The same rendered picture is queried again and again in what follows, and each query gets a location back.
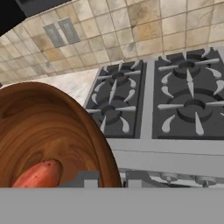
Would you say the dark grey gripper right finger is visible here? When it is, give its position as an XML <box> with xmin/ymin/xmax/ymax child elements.
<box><xmin>125</xmin><ymin>170</ymin><xmax>161</xmax><ymax>188</ymax></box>

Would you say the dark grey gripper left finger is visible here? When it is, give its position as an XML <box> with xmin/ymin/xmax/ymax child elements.
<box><xmin>59</xmin><ymin>170</ymin><xmax>102</xmax><ymax>188</ymax></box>

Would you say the reddish sweet potato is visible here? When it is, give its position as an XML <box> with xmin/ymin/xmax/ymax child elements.
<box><xmin>11</xmin><ymin>158</ymin><xmax>64</xmax><ymax>188</ymax></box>

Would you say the brown wooden bowl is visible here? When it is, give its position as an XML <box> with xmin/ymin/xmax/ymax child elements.
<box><xmin>0</xmin><ymin>81</ymin><xmax>123</xmax><ymax>188</ymax></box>

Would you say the grey stove knob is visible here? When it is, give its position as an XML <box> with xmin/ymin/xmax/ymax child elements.
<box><xmin>159</xmin><ymin>171</ymin><xmax>182</xmax><ymax>186</ymax></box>
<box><xmin>194</xmin><ymin>174</ymin><xmax>219</xmax><ymax>188</ymax></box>

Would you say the grey stove with black hob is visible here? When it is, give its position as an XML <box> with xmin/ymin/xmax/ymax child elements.
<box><xmin>82</xmin><ymin>46</ymin><xmax>224</xmax><ymax>188</ymax></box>

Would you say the grey double wall outlet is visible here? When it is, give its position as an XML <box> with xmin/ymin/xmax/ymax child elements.
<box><xmin>43</xmin><ymin>17</ymin><xmax>81</xmax><ymax>49</ymax></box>

